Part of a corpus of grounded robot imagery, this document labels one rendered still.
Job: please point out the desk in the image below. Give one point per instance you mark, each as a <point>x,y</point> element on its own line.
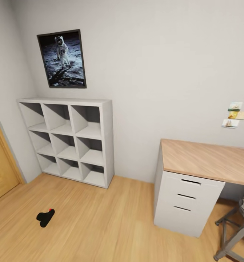
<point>188,181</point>

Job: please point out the painting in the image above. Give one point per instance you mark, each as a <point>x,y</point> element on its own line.
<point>62,55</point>

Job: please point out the digital camera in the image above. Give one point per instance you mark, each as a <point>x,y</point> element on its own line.
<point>45,217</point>

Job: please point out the bookcase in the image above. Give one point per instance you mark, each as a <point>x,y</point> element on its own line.
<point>49,134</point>

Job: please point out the taboret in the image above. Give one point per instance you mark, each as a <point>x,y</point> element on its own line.
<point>234,239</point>

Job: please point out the picture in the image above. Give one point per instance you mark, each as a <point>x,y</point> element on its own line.
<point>230,123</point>
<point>233,115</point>
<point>235,106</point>

